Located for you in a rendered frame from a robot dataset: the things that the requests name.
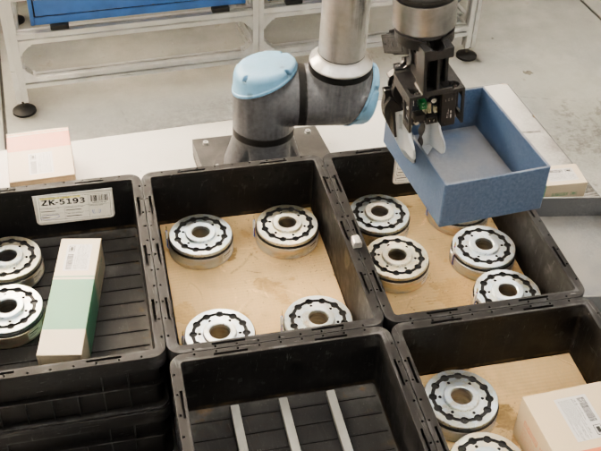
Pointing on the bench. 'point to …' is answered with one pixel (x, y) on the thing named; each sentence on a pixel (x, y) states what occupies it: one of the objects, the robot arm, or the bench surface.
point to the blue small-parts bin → (476, 165)
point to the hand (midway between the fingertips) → (415, 149)
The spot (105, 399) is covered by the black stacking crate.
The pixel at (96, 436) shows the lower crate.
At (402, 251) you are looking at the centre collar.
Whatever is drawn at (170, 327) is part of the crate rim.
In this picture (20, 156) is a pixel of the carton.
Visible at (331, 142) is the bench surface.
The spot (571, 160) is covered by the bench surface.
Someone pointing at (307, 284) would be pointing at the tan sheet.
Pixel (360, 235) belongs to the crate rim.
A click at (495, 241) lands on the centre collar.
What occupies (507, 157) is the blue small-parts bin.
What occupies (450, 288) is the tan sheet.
